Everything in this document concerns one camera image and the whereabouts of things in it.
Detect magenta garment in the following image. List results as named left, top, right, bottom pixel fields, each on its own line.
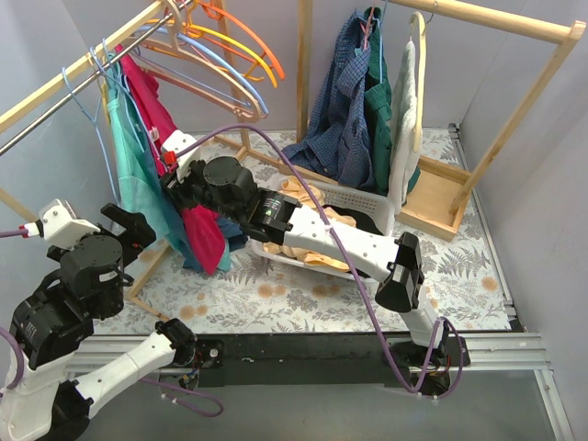
left=119, top=55, right=231, bottom=275

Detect beige t shirt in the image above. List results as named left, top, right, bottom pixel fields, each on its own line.
left=263, top=175, right=357, bottom=273

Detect thin light blue wire hanger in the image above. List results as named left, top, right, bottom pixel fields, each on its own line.
left=62, top=39, right=123, bottom=203

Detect black t shirt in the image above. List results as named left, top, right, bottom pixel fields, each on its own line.
left=321, top=204, right=387, bottom=281

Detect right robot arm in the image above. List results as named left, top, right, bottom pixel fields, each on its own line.
left=160, top=156, right=449, bottom=366

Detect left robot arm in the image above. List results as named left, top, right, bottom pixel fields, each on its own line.
left=1, top=198, right=197, bottom=440

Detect teal t shirt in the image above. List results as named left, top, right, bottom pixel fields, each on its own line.
left=103, top=52, right=233, bottom=272

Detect blue plaid shirt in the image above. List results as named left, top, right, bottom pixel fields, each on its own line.
left=283, top=11, right=375, bottom=191

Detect yellow orange hanger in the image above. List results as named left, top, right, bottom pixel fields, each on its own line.
left=156, top=24, right=282, bottom=88

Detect dark blue garment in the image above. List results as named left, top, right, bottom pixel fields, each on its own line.
left=133, top=79, right=248, bottom=275

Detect floral table cloth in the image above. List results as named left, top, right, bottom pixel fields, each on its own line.
left=89, top=127, right=514, bottom=334

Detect metal rod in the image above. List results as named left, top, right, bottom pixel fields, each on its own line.
left=1, top=1, right=193, bottom=156

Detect left wooden clothes rack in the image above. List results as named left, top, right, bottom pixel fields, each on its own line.
left=0, top=0, right=341, bottom=322

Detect wooden clothes rack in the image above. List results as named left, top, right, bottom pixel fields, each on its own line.
left=0, top=0, right=341, bottom=322
left=296, top=0, right=588, bottom=243

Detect black base bar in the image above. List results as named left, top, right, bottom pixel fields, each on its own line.
left=178, top=333, right=470, bottom=395

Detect white plastic basket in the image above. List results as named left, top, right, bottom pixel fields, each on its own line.
left=250, top=176, right=396, bottom=284

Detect dark green garment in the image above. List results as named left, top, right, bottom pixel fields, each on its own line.
left=364, top=7, right=396, bottom=195

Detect white garment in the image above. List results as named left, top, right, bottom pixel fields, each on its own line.
left=388, top=41, right=421, bottom=215

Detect right wooden clothes rack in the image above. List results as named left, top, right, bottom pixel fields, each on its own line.
left=296, top=0, right=588, bottom=243

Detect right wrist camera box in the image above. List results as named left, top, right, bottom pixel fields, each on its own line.
left=161, top=130, right=197, bottom=183

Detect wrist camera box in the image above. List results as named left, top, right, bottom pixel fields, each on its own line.
left=17, top=198, right=100, bottom=250
left=161, top=130, right=197, bottom=183

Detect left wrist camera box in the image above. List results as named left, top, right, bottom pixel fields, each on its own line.
left=17, top=198, right=100, bottom=250

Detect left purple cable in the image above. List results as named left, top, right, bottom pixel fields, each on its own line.
left=0, top=227, right=27, bottom=391

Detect aluminium frame rail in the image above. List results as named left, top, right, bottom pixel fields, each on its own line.
left=36, top=123, right=575, bottom=441

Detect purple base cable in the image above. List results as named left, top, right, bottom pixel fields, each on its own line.
left=141, top=376, right=226, bottom=418

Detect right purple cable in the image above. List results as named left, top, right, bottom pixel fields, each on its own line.
left=176, top=124, right=469, bottom=399

